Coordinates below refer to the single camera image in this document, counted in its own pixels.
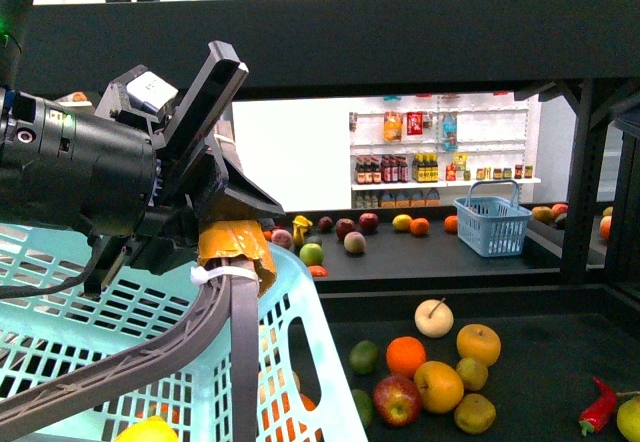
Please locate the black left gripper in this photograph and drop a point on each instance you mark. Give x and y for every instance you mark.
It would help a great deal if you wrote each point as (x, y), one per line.
(154, 175)

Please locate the grey basket handle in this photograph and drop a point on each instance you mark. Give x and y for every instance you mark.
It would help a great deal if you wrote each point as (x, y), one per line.
(228, 295)

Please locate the large light blue basket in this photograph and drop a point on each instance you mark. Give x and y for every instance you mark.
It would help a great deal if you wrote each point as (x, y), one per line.
(74, 369)

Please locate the yellow lemon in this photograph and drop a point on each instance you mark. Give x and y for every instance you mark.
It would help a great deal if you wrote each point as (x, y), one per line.
(152, 429)

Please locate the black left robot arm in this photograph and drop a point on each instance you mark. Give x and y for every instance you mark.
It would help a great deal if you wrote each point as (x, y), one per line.
(46, 150)

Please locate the green apple back shelf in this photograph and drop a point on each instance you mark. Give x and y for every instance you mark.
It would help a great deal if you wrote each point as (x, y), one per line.
(311, 254)

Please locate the peach back shelf centre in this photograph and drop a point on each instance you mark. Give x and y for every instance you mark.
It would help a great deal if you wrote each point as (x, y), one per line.
(355, 243)

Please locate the red apple back shelf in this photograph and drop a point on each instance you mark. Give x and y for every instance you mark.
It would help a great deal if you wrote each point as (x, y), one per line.
(368, 222)

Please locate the yellow lemon back shelf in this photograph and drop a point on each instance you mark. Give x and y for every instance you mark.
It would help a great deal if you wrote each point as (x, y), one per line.
(402, 223)

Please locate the orange beside back lemon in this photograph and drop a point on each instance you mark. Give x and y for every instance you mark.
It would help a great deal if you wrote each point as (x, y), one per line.
(419, 227)

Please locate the black metal shelf rack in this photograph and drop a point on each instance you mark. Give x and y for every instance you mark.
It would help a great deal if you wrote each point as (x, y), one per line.
(562, 324)

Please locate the orange tape wrap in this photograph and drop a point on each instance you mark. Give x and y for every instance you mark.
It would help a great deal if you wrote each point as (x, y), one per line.
(231, 239)

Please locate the dark red apple back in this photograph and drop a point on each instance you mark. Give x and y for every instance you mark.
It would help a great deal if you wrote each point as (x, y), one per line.
(343, 227)

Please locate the green lime front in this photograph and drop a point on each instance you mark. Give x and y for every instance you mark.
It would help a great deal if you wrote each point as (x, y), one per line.
(364, 357)

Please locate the white pear with stem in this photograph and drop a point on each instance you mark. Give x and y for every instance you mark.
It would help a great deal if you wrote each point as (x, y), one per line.
(433, 318)

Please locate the orange near front pile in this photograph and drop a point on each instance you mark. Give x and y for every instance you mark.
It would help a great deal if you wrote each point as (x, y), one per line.
(404, 355)

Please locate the small blue basket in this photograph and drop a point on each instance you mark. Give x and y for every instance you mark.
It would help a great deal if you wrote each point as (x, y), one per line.
(492, 226)

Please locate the red apple front pile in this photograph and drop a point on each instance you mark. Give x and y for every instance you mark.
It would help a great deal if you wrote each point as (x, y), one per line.
(397, 400)

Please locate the large yellow orange apple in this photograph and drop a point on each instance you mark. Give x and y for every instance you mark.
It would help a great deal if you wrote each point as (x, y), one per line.
(440, 387)

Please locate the golden yellow apple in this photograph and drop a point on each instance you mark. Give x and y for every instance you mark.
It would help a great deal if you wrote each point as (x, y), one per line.
(480, 342)

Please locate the brown kiwi upper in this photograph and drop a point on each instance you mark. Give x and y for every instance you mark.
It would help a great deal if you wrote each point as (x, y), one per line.
(473, 373)

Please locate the red chili pepper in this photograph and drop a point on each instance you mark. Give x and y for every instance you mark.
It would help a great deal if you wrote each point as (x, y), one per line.
(595, 417)

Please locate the yellow green pear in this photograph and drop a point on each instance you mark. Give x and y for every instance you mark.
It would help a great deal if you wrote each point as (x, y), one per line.
(628, 417)

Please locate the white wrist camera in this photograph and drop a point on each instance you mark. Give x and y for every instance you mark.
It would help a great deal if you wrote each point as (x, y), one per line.
(148, 92)

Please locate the white product wall shelf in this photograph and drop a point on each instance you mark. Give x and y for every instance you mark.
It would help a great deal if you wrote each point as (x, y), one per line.
(427, 150)

